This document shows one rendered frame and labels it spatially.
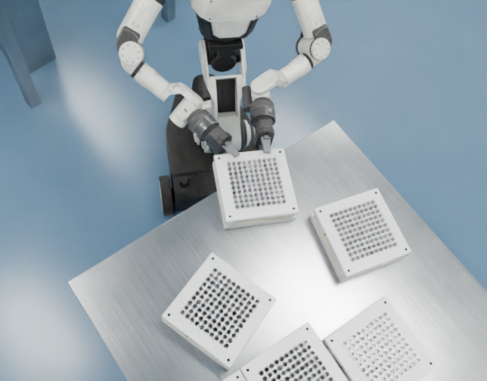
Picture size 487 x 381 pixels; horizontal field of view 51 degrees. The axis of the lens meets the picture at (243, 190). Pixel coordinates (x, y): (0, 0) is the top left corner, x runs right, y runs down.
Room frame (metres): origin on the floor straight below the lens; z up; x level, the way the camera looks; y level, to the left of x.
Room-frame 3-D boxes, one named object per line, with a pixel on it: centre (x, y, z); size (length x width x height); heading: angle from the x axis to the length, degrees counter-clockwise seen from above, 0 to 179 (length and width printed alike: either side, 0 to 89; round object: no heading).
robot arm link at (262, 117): (1.01, -0.01, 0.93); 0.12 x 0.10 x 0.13; 17
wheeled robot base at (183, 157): (1.34, 0.22, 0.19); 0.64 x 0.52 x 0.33; 25
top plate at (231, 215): (0.79, -0.03, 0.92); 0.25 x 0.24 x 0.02; 115
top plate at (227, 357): (0.36, -0.03, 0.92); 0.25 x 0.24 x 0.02; 159
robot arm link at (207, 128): (0.92, 0.15, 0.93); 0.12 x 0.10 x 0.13; 57
